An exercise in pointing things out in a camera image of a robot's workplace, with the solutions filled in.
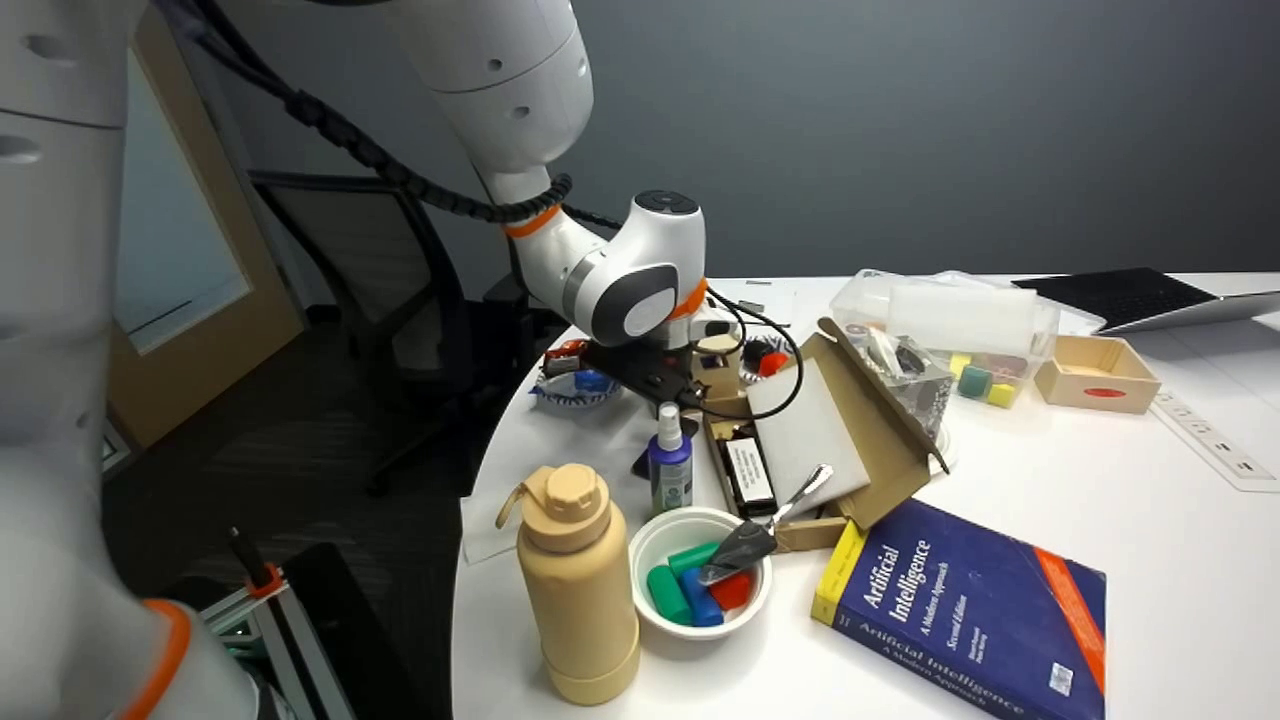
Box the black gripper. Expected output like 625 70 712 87
650 323 744 440

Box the red toy piece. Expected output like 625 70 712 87
741 336 798 381

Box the white foam sheet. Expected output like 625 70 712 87
741 357 871 512

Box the metal spatula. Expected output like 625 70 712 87
694 458 842 586

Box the blue snack packet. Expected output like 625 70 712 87
528 365 633 416

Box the red black snack packet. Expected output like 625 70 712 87
542 336 602 381

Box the open cardboard box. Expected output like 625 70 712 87
695 316 953 555

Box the red toy block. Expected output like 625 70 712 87
705 562 765 614

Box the green toy block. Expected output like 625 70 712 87
645 534 726 627

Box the blue toy block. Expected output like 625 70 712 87
675 562 728 627

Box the clear bag of parts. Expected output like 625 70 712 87
835 316 957 434

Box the white bowl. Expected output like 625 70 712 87
625 505 778 644

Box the tan water bottle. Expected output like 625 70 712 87
493 458 645 709

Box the green toy ball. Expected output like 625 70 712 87
953 358 998 404

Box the clear plastic container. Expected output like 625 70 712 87
828 264 1065 413

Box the blue hardcover book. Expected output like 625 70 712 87
810 497 1111 720

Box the black office chair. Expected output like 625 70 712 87
248 167 551 499

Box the small wooden tray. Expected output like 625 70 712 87
1031 331 1163 416

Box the tripod with orange collar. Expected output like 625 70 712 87
198 519 361 720

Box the clear plastic ruler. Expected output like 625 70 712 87
1147 387 1280 497

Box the wooden door with glass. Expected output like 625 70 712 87
105 3 307 454

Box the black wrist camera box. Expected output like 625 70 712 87
581 339 662 404

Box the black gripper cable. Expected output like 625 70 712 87
695 278 810 431

